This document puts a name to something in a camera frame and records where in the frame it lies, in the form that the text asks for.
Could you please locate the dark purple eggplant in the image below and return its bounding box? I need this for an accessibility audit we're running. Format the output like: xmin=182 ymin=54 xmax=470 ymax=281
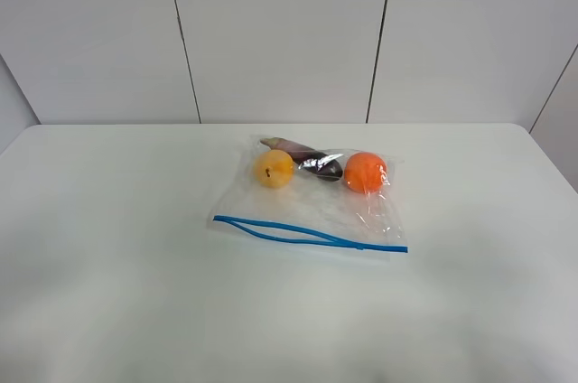
xmin=259 ymin=137 xmax=343 ymax=182

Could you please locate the yellow round fruit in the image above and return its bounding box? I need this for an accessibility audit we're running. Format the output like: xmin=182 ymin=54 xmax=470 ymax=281
xmin=253 ymin=150 xmax=294 ymax=189

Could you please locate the clear zip bag blue seal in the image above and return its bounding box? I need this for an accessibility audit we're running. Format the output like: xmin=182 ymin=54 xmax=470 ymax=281
xmin=210 ymin=136 xmax=409 ymax=254

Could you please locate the orange round fruit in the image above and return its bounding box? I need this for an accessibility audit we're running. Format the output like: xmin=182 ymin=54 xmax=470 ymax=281
xmin=343 ymin=152 xmax=388 ymax=194

